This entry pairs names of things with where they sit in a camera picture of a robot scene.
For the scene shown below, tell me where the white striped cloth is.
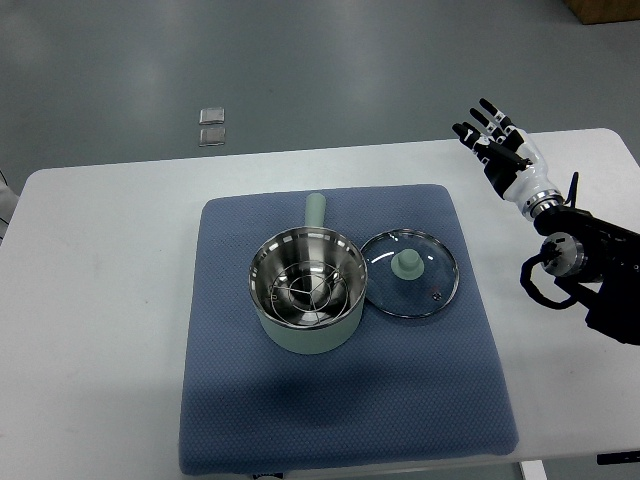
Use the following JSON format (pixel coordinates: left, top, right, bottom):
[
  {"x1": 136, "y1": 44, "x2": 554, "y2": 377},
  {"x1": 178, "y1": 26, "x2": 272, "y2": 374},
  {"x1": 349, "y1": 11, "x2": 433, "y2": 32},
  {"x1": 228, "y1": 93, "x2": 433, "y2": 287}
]
[{"x1": 0, "y1": 173, "x2": 20, "y2": 240}]

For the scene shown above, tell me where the brown cardboard box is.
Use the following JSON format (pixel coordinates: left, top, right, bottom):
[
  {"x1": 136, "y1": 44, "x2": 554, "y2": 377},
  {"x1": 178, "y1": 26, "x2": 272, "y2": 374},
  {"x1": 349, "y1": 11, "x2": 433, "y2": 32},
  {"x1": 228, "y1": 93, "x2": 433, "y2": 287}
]
[{"x1": 564, "y1": 0, "x2": 639, "y2": 25}]

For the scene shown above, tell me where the glass lid green knob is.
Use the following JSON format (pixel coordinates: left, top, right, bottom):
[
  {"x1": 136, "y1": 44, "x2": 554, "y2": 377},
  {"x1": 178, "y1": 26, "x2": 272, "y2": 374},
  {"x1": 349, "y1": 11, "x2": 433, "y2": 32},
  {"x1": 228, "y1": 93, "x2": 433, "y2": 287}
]
[{"x1": 361, "y1": 229, "x2": 460, "y2": 319}]

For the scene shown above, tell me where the white table leg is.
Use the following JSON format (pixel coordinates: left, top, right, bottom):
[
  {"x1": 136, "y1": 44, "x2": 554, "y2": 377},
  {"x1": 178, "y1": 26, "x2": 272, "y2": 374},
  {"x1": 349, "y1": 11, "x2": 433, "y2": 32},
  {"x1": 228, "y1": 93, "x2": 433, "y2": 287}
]
[{"x1": 519, "y1": 460, "x2": 548, "y2": 480}]

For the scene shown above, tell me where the green pot steel interior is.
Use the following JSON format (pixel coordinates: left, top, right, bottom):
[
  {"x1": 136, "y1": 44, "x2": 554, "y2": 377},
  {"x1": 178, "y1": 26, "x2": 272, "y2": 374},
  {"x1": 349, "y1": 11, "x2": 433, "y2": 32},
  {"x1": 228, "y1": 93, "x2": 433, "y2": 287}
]
[{"x1": 248, "y1": 192, "x2": 368, "y2": 355}]

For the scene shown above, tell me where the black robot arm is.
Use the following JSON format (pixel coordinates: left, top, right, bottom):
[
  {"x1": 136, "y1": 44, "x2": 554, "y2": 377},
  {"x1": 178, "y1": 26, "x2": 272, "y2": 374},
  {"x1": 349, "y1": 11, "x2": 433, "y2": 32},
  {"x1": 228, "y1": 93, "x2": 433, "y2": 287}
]
[{"x1": 520, "y1": 173, "x2": 639, "y2": 346}]

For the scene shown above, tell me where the blue quilted mat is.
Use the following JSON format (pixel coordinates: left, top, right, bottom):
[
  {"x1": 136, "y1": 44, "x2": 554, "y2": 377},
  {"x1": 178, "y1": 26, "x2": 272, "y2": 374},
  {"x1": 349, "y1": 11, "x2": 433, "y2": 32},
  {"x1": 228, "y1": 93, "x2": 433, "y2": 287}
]
[{"x1": 179, "y1": 184, "x2": 518, "y2": 475}]

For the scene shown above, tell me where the upper metal floor plate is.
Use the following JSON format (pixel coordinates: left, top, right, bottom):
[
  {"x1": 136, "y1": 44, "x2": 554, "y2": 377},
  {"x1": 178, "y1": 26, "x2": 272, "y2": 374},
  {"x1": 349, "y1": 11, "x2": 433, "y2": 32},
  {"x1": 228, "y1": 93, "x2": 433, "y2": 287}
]
[{"x1": 199, "y1": 107, "x2": 225, "y2": 125}]

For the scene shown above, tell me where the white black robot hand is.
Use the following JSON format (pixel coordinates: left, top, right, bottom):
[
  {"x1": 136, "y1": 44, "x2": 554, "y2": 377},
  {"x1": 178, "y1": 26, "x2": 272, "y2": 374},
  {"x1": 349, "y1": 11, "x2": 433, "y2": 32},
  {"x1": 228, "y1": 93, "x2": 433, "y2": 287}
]
[{"x1": 452, "y1": 98, "x2": 564, "y2": 221}]

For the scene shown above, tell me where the wire steaming rack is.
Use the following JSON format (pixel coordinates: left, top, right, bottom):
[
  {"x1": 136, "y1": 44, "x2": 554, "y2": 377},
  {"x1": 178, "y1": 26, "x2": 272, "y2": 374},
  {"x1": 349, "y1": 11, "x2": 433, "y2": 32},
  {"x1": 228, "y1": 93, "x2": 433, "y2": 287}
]
[{"x1": 268, "y1": 266, "x2": 349, "y2": 328}]

